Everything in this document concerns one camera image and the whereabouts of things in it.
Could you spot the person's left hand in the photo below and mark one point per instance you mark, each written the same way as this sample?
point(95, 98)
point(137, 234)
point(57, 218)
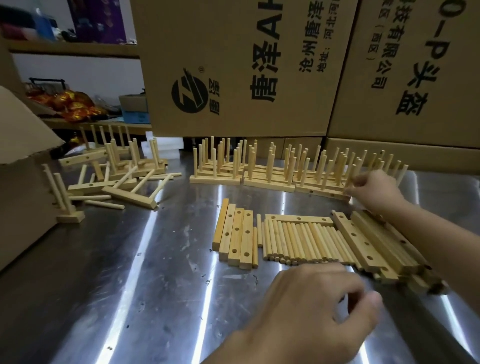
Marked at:
point(300, 318)

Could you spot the person's right hand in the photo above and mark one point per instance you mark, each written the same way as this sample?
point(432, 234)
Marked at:
point(378, 195)

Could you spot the person's left thumb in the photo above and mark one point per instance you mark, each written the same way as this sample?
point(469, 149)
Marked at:
point(362, 313)

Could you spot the person's right fingers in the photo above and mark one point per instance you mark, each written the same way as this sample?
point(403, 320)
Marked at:
point(356, 185)

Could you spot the assembled wooden peg rack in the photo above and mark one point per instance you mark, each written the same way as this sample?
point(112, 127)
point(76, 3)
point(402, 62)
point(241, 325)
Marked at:
point(318, 192)

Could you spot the person's right forearm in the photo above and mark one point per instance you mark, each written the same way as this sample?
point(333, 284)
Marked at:
point(442, 243)

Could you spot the wooden bar with holes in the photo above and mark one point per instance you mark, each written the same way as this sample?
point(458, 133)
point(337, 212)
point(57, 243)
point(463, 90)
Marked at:
point(227, 236)
point(300, 220)
point(246, 247)
point(237, 243)
point(362, 243)
point(221, 225)

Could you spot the small cardboard box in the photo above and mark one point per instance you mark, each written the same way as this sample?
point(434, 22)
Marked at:
point(305, 144)
point(264, 144)

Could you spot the stack of wooden bars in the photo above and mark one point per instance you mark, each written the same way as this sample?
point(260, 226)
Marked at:
point(397, 251)

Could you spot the row of lying wooden dowels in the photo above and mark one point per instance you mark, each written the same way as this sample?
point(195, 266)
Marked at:
point(303, 242)

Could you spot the plain cardboard box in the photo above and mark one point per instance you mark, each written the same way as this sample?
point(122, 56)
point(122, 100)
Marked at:
point(431, 157)

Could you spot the row of wooden peg racks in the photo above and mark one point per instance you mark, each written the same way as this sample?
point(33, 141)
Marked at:
point(232, 176)

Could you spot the large printed cardboard box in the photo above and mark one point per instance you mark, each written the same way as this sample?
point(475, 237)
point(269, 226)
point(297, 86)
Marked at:
point(240, 67)
point(412, 75)

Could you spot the white foam block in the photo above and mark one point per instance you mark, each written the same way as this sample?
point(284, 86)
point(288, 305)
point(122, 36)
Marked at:
point(167, 146)

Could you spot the grey blue box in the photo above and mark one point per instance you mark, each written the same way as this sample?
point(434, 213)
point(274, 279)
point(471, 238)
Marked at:
point(135, 108)

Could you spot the jumbled pile of peg racks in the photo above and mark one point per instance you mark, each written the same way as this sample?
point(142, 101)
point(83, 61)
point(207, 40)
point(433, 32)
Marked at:
point(120, 165)

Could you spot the wooden shelf board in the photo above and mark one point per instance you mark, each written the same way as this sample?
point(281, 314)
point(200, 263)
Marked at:
point(75, 48)
point(112, 125)

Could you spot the loose wooden dowel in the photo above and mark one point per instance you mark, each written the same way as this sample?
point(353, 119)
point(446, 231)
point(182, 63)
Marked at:
point(90, 197)
point(105, 204)

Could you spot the short two-peg wooden rack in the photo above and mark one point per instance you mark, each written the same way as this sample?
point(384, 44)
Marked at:
point(63, 198)

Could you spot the pile of orange foil packets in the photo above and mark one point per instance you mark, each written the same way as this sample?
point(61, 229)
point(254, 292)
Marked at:
point(73, 105)

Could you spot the purple box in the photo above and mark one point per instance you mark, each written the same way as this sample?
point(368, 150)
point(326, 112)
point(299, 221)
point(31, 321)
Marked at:
point(98, 20)

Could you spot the open cardboard box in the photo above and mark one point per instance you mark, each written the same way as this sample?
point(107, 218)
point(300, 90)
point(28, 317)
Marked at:
point(22, 168)

